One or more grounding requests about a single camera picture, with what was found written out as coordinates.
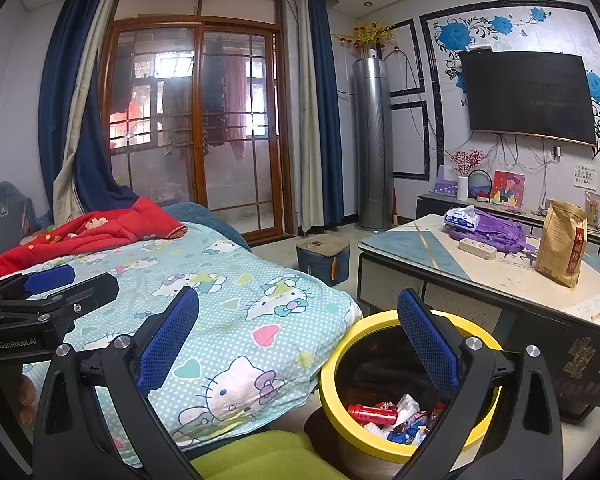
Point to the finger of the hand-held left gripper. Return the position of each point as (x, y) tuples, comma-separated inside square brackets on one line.
[(90, 292), (50, 277)]

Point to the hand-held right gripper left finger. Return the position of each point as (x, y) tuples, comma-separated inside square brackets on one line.
[(167, 340)]

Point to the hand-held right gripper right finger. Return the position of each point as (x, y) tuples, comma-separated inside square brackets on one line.
[(430, 345)]

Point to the white plastic bag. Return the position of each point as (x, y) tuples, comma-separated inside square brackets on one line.
[(407, 407)]

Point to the red can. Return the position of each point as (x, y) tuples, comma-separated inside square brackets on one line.
[(375, 414)]

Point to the yellow-rimmed black bin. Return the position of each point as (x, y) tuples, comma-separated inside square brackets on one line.
[(340, 360)]

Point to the blue wrapper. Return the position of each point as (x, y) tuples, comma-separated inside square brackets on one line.
[(400, 436)]

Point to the person's left hand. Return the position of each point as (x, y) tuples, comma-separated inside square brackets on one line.
[(27, 392)]

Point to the red flowered blanket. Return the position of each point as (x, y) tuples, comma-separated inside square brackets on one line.
[(120, 225)]

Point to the grey printed fabric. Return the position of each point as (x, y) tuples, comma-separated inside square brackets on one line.
[(5, 215)]

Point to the coffee table with drawers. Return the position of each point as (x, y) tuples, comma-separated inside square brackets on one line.
[(505, 280)]

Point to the white power strip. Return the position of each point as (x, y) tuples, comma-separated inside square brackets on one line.
[(477, 249)]

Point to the cartoon cat printed blanket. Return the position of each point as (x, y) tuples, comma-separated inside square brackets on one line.
[(280, 285)]

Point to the blue sofa cover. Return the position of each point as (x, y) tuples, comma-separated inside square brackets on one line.
[(205, 217)]

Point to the white tissue pack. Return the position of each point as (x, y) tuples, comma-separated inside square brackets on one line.
[(460, 217)]

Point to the purple cloth bag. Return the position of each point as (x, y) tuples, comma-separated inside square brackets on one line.
[(500, 230)]

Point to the dark television cabinet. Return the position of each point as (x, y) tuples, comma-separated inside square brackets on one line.
[(430, 207)]

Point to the blue box stool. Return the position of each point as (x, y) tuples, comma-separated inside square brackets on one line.
[(320, 260)]

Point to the green cushion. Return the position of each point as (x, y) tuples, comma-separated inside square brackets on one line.
[(260, 455)]

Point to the white vase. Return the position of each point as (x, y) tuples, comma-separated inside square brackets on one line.
[(463, 189)]

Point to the purple box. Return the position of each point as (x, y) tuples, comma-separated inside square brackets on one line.
[(445, 185)]

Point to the brown paper bag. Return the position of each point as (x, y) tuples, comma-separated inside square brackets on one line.
[(560, 245)]

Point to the round desk ornament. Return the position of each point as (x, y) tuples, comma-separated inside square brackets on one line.
[(480, 187)]

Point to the wooden sliding glass door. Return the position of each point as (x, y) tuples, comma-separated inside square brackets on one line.
[(230, 185)]

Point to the colourful framed picture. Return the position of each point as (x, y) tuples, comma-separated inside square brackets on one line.
[(507, 190)]

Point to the red berry branches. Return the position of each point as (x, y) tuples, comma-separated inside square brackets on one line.
[(467, 160)]

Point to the grey standing air conditioner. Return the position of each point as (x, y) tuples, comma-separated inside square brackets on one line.
[(372, 160)]

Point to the clear snack packet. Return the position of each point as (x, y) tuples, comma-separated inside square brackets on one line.
[(592, 207)]

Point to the yellow artificial flowers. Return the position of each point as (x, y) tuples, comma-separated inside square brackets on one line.
[(367, 35)]

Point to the white wall note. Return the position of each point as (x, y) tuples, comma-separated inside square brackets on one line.
[(584, 174)]

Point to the white wall plug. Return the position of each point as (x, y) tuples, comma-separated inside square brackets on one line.
[(557, 152)]

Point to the black wall television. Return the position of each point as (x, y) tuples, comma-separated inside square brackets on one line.
[(525, 95)]

